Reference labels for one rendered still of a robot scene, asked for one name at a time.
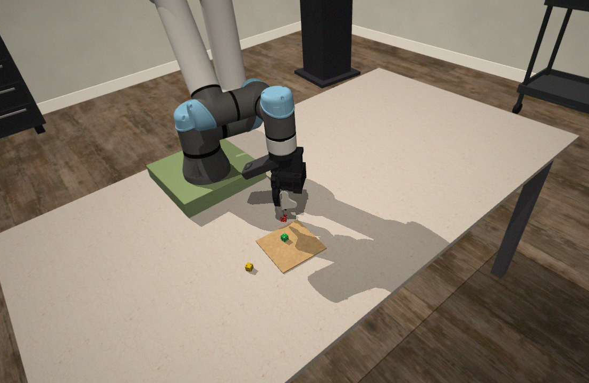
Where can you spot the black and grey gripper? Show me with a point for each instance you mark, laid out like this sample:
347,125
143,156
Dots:
287,180

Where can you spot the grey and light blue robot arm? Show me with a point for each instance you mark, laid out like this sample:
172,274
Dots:
225,103

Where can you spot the tan flat mat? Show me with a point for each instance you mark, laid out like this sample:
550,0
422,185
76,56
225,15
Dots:
301,246

